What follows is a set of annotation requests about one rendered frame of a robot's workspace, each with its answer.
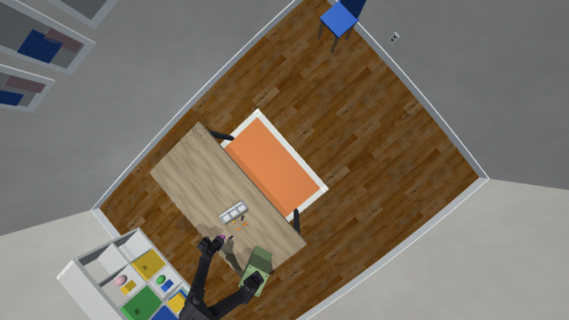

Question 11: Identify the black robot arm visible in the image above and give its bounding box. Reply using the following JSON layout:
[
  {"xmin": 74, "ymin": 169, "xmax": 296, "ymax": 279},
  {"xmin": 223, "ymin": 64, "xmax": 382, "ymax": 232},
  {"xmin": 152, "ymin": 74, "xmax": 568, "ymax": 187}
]
[{"xmin": 179, "ymin": 236, "xmax": 264, "ymax": 320}]

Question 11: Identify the grey three-compartment bin rack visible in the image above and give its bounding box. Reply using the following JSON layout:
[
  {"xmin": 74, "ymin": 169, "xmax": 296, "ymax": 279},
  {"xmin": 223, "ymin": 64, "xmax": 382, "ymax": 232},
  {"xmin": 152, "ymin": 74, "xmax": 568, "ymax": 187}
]
[{"xmin": 219, "ymin": 200, "xmax": 248, "ymax": 224}]

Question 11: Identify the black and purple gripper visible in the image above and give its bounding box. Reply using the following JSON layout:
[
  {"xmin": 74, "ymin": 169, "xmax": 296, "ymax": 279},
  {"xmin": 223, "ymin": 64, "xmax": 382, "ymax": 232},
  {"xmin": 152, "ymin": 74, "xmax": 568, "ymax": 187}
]
[{"xmin": 212, "ymin": 235, "xmax": 225, "ymax": 251}]

